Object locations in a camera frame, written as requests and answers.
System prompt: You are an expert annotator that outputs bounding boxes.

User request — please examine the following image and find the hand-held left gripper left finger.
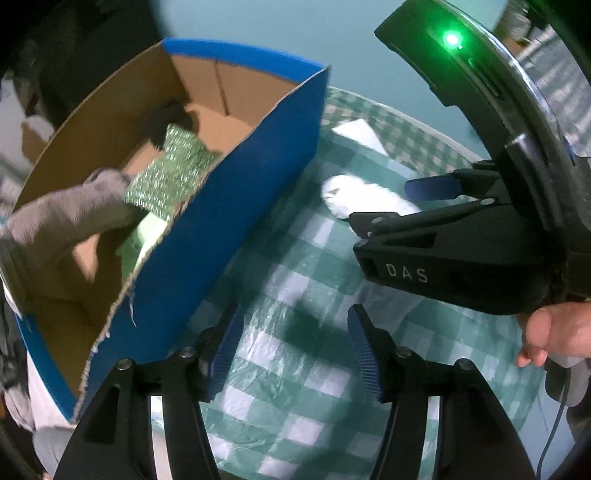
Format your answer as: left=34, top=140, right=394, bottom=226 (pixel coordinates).
left=53, top=305, right=245, bottom=480

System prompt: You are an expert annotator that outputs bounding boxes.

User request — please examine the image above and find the white sock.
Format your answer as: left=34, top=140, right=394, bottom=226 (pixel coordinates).
left=321, top=175, right=423, bottom=222

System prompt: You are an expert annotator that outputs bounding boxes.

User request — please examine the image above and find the grey sock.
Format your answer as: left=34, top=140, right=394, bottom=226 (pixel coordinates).
left=0, top=168, right=148, bottom=268

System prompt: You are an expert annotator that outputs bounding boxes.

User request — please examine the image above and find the light green cloth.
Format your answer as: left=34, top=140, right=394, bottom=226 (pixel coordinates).
left=115, top=210, right=169, bottom=278

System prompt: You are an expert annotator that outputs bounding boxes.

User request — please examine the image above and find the white patterned cloth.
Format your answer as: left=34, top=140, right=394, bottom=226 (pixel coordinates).
left=0, top=108, right=63, bottom=222

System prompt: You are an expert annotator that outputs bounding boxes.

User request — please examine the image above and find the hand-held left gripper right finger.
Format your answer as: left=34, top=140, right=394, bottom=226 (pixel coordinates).
left=346, top=304, right=532, bottom=480

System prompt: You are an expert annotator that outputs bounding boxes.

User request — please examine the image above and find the black sock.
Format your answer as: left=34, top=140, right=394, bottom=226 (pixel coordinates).
left=141, top=100, right=195, bottom=148

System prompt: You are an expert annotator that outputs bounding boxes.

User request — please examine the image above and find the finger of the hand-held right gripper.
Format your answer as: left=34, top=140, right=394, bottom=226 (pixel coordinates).
left=404, top=167, right=505, bottom=201
left=348, top=195, right=514, bottom=239

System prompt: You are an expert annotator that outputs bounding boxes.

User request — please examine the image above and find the person's right hand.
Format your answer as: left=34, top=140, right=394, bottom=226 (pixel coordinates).
left=516, top=302, right=591, bottom=368

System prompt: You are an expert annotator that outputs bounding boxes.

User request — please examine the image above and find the green checked tablecloth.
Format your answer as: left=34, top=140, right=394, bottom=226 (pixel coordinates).
left=175, top=138, right=546, bottom=480

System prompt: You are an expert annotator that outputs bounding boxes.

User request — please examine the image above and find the blue cardboard box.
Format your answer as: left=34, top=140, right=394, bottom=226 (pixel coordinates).
left=2, top=38, right=331, bottom=423

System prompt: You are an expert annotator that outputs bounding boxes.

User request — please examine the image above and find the green beige checked cloth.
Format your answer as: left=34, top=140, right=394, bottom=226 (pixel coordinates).
left=321, top=87, right=476, bottom=185

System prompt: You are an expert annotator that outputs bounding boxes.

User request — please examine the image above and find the black cable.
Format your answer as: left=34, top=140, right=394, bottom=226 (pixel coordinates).
left=537, top=378, right=572, bottom=480

